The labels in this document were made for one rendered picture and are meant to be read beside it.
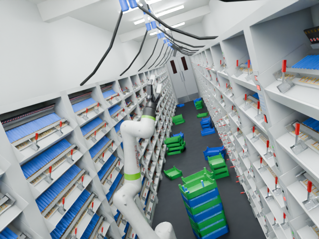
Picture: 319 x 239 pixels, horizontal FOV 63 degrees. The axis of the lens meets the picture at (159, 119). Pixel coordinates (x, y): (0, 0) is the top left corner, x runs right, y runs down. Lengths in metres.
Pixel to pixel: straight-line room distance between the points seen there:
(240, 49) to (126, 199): 1.16
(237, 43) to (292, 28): 0.70
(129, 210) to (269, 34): 1.28
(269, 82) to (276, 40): 0.15
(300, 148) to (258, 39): 0.39
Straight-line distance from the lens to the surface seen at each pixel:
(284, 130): 1.05
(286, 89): 0.85
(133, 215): 1.75
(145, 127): 1.61
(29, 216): 1.38
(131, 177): 1.80
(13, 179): 1.33
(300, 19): 1.04
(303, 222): 1.24
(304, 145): 0.91
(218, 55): 2.37
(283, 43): 1.02
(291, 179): 1.13
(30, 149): 1.49
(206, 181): 2.66
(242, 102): 1.71
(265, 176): 1.64
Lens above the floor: 1.67
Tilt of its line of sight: 11 degrees down
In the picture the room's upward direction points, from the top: 17 degrees counter-clockwise
